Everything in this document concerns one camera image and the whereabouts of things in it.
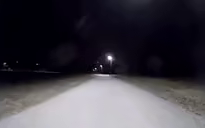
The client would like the pale paved path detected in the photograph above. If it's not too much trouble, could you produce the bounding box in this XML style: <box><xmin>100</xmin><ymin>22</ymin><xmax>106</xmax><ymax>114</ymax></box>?
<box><xmin>0</xmin><ymin>73</ymin><xmax>205</xmax><ymax>128</ymax></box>

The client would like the distant pale road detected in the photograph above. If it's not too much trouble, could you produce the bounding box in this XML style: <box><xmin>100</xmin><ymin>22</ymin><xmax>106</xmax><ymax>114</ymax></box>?
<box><xmin>0</xmin><ymin>69</ymin><xmax>62</xmax><ymax>74</ymax></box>

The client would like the dim grass verge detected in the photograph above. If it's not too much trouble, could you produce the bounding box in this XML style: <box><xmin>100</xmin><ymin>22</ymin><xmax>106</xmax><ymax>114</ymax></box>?
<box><xmin>0</xmin><ymin>73</ymin><xmax>95</xmax><ymax>125</ymax></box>
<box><xmin>114</xmin><ymin>74</ymin><xmax>205</xmax><ymax>120</ymax></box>

